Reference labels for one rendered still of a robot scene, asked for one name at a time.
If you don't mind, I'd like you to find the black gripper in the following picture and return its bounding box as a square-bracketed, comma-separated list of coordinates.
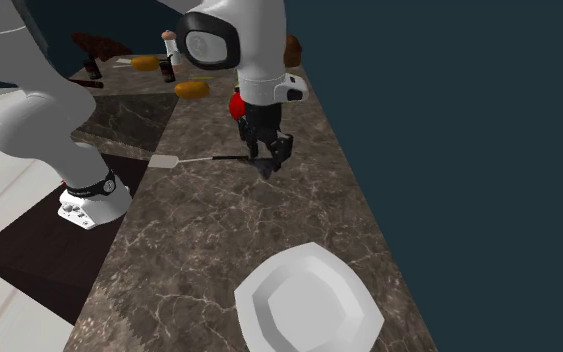
[236, 99, 295, 173]

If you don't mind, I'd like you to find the red round fruit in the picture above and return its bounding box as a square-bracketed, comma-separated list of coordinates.
[227, 91, 248, 123]

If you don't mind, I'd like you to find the orange bread roll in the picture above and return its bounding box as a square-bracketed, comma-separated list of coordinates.
[130, 54, 162, 73]
[174, 80, 211, 101]

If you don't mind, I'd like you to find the brown round loaf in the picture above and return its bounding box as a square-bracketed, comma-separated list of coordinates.
[283, 34, 304, 69]

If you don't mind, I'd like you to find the dark brown bottle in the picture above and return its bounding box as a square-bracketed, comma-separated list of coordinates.
[158, 58, 176, 84]
[82, 57, 103, 81]

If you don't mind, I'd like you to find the white pepper mill, wooden top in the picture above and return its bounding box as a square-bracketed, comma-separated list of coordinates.
[160, 29, 185, 75]

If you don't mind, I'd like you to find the white plate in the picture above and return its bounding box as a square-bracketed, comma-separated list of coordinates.
[233, 241, 386, 352]

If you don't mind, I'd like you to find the dark red lying stick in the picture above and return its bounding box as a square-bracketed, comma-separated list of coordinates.
[68, 78, 105, 90]

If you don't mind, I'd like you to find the dark robot stand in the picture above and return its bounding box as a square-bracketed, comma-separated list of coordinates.
[0, 153, 151, 326]

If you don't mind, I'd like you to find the white spatula with black handle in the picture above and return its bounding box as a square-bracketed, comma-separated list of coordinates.
[147, 153, 251, 170]

